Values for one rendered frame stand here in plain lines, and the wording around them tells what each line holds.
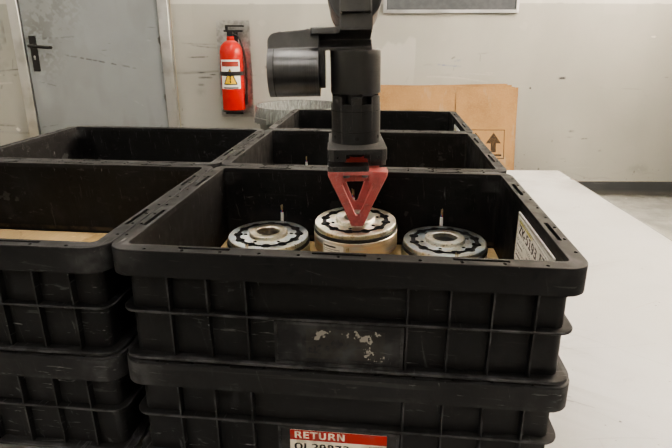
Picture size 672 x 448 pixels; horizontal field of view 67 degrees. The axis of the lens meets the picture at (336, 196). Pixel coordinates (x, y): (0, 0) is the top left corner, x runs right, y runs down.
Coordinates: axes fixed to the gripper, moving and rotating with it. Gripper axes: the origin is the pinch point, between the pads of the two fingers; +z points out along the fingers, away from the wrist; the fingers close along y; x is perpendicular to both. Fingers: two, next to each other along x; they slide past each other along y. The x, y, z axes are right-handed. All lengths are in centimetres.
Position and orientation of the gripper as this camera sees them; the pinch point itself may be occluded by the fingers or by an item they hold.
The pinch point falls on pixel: (356, 212)
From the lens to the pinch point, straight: 63.3
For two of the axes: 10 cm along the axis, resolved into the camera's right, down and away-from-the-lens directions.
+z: 0.2, 9.5, 3.1
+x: 10.0, -0.2, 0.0
